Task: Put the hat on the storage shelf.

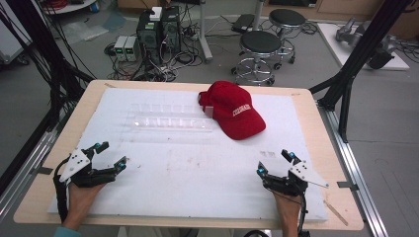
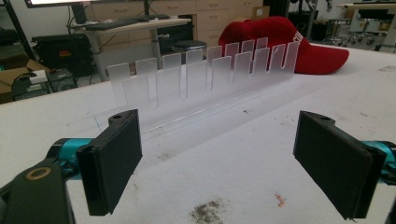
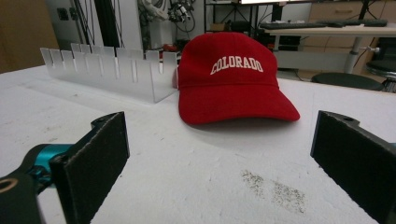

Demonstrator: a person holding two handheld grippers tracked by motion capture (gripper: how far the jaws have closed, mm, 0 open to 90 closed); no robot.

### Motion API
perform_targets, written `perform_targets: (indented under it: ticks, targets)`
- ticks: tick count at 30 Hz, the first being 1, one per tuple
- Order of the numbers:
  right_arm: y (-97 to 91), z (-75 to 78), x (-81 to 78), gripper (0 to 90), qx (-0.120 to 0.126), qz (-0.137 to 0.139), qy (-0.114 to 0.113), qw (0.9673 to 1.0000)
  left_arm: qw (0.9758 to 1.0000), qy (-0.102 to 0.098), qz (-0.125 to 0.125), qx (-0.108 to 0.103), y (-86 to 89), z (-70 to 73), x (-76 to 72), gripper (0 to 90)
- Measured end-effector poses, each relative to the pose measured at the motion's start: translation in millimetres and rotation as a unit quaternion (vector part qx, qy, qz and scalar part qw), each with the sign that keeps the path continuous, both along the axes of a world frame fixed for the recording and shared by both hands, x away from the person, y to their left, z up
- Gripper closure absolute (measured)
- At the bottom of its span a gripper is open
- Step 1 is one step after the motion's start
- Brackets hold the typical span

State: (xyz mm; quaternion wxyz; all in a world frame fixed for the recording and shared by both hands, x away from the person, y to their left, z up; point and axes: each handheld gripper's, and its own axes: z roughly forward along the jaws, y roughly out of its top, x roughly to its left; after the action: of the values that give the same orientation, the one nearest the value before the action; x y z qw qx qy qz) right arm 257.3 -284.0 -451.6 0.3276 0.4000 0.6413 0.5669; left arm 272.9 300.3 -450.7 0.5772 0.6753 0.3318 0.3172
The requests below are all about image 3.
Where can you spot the black keyboard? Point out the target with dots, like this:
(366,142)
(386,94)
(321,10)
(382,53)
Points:
(291,25)

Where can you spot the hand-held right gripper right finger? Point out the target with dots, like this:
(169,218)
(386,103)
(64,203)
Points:
(355,161)

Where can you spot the white desk with metal leg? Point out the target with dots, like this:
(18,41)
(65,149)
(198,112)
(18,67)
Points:
(330,40)

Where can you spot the clear acrylic slotted rack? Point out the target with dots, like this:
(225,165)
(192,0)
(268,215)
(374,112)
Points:
(106,73)

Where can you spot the black metal shelf frame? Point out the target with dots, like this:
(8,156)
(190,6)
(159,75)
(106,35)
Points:
(224,15)

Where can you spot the black stool with chrome rim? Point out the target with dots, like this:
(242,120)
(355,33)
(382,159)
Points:
(383,70)

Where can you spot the red baseball cap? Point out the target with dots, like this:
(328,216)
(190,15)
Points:
(230,81)

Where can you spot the black round stool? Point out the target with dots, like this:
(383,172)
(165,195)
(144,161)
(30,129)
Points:
(347,81)

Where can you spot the wooden drawer cabinet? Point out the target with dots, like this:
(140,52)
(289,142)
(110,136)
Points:
(339,12)

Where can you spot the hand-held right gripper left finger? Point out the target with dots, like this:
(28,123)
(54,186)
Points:
(90,165)

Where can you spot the black aluminium stand post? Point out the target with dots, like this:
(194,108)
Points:
(107,23)

